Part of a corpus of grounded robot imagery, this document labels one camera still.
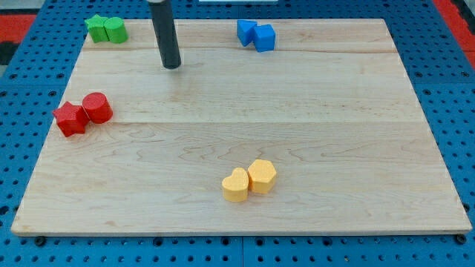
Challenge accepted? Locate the light wooden board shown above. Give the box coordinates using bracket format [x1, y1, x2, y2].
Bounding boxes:
[11, 19, 472, 237]

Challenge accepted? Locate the yellow heart block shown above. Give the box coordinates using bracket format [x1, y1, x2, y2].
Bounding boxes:
[221, 168, 249, 202]

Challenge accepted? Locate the green star block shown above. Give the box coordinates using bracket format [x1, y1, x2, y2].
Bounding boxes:
[85, 14, 109, 43]

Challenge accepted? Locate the red cylinder block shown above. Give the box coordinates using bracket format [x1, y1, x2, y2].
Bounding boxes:
[82, 92, 113, 124]

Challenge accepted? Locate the blue cube block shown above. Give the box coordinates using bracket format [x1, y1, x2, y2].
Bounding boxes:
[253, 24, 276, 53]

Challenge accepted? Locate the yellow hexagon block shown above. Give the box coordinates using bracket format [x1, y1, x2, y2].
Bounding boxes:
[248, 159, 277, 194]

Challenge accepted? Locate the green cylinder block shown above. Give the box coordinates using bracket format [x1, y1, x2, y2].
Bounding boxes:
[104, 17, 128, 44]

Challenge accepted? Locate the red star block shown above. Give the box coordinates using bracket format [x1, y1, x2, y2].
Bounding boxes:
[53, 102, 90, 137]

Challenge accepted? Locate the black cylindrical robot arm tip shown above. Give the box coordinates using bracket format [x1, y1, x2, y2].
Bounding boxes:
[147, 0, 181, 69]

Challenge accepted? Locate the blue angular block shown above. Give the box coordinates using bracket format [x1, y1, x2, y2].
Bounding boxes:
[237, 19, 258, 47]

